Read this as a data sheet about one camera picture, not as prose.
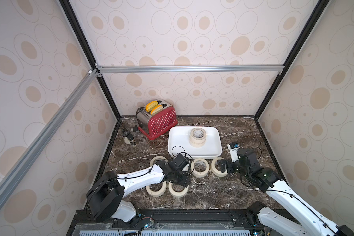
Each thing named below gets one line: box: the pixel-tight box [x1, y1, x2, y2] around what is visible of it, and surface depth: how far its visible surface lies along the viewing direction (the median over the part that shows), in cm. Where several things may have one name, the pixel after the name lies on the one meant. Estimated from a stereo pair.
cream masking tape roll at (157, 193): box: [145, 180, 167, 198], surface depth 82 cm
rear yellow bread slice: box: [145, 100, 159, 113], surface depth 101 cm
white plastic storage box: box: [167, 126, 223, 159], surface depth 105 cm
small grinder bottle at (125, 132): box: [121, 127, 131, 145], surface depth 99 cm
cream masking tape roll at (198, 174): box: [190, 157, 210, 178], surface depth 89 cm
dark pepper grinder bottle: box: [126, 133, 138, 147], surface depth 99 cm
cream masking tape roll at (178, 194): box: [168, 180, 190, 198], surface depth 82 cm
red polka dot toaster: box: [136, 99, 178, 140], surface depth 102 cm
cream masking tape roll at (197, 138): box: [189, 127, 207, 148], surface depth 102 cm
